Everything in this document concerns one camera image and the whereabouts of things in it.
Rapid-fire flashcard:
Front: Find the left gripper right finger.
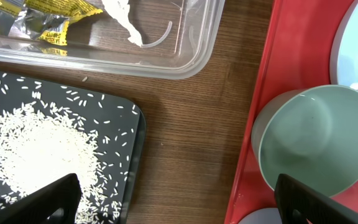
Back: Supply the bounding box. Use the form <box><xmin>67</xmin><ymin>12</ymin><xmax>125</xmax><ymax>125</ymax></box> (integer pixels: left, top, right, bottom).
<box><xmin>274</xmin><ymin>174</ymin><xmax>358</xmax><ymax>224</ymax></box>

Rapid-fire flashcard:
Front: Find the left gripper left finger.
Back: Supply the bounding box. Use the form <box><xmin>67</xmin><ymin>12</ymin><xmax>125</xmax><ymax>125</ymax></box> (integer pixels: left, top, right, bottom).
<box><xmin>0</xmin><ymin>173</ymin><xmax>81</xmax><ymax>224</ymax></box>

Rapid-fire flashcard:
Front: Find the light blue bowl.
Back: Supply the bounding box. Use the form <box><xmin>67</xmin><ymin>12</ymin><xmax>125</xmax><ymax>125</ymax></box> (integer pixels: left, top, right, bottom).
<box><xmin>238</xmin><ymin>208</ymin><xmax>282</xmax><ymax>224</ymax></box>

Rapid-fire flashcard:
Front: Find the pile of rice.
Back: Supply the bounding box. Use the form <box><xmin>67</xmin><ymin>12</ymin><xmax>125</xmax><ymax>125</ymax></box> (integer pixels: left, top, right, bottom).
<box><xmin>0</xmin><ymin>71</ymin><xmax>139</xmax><ymax>224</ymax></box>

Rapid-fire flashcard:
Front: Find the green bowl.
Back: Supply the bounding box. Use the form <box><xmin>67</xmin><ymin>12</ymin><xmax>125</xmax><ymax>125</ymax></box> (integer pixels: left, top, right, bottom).
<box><xmin>251</xmin><ymin>85</ymin><xmax>358</xmax><ymax>197</ymax></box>

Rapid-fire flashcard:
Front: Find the yellow snack wrapper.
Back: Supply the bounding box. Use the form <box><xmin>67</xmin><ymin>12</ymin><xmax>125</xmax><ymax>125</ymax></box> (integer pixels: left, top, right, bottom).
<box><xmin>0</xmin><ymin>0</ymin><xmax>103</xmax><ymax>46</ymax></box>

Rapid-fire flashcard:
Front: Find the white napkin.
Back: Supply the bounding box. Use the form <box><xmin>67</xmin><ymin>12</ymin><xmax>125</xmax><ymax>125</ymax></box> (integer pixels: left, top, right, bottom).
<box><xmin>102</xmin><ymin>0</ymin><xmax>143</xmax><ymax>47</ymax></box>

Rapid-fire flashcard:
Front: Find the black plastic tray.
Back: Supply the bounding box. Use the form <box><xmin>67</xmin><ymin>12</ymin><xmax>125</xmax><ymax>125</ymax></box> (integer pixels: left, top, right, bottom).
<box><xmin>0</xmin><ymin>66</ymin><xmax>147</xmax><ymax>224</ymax></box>

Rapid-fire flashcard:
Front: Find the red serving tray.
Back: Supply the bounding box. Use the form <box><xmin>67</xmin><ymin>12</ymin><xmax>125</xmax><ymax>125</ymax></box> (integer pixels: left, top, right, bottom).
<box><xmin>225</xmin><ymin>0</ymin><xmax>358</xmax><ymax>223</ymax></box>

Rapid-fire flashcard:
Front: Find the clear plastic bin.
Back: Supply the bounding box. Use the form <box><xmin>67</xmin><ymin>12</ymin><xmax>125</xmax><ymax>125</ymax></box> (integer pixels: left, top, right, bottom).
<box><xmin>0</xmin><ymin>0</ymin><xmax>224</xmax><ymax>79</ymax></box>

